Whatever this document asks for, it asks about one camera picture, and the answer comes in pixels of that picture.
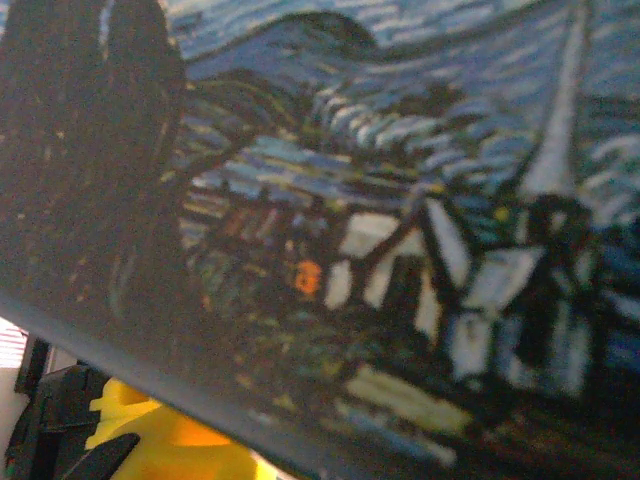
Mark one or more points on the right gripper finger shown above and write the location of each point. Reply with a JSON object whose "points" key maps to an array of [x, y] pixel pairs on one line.
{"points": [[165, 445]]}

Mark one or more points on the starry night print tin box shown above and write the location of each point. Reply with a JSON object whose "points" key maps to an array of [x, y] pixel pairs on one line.
{"points": [[350, 200]]}

